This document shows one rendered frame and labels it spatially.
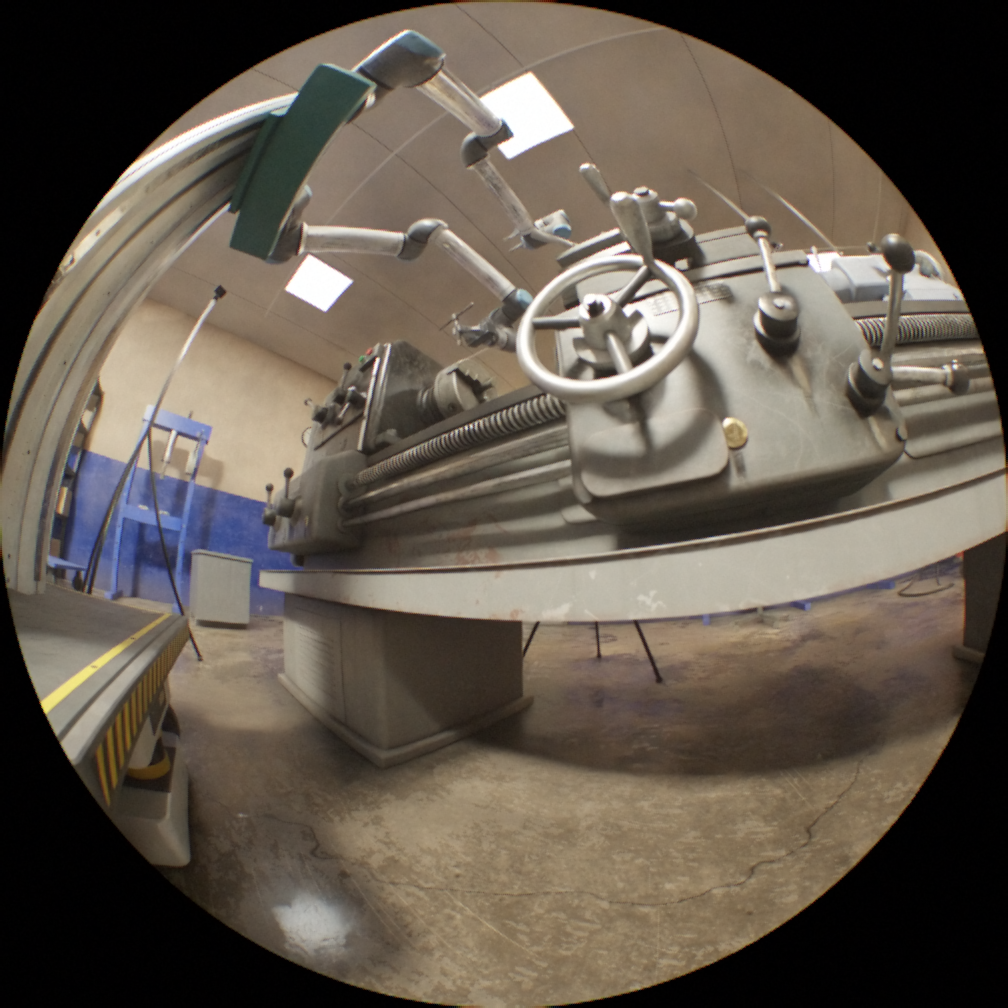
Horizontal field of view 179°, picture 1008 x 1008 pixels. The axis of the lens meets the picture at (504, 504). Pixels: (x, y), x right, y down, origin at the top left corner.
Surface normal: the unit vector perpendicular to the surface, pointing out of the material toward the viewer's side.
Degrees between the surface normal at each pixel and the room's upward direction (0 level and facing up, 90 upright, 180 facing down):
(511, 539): 90
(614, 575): 90
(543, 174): 180
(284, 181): 180
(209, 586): 90
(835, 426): 90
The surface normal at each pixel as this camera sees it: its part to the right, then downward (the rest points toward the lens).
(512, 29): 0.01, 0.96
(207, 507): 0.82, -0.17
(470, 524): -0.58, -0.22
